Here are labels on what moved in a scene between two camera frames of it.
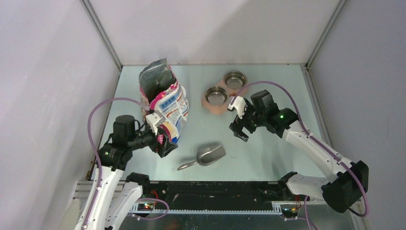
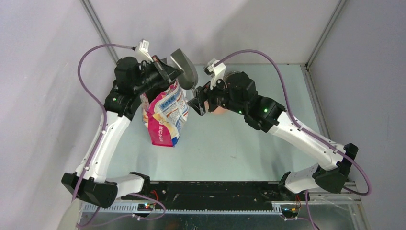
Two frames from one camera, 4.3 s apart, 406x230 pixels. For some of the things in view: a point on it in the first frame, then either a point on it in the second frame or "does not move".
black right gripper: (237, 128) to (205, 93)
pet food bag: (159, 89) does not move
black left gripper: (168, 146) to (167, 74)
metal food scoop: (206, 156) to (188, 79)
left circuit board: (145, 207) does not move
